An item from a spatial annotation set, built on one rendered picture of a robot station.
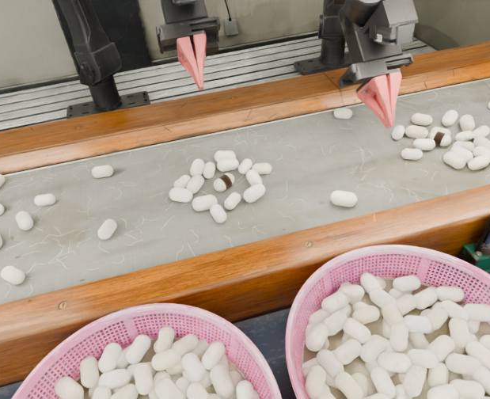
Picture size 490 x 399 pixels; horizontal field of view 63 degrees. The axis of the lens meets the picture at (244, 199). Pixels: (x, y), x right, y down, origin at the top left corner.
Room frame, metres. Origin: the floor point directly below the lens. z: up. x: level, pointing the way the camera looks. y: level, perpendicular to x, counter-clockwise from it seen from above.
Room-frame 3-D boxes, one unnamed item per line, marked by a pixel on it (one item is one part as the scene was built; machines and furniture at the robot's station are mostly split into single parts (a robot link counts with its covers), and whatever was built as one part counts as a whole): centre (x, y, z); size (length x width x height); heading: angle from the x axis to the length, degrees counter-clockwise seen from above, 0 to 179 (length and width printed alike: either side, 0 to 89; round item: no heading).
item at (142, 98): (0.90, 0.31, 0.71); 0.20 x 0.07 x 0.08; 103
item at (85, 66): (0.90, 0.31, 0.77); 0.09 x 0.06 x 0.06; 145
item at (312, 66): (1.04, -0.27, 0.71); 0.20 x 0.07 x 0.08; 103
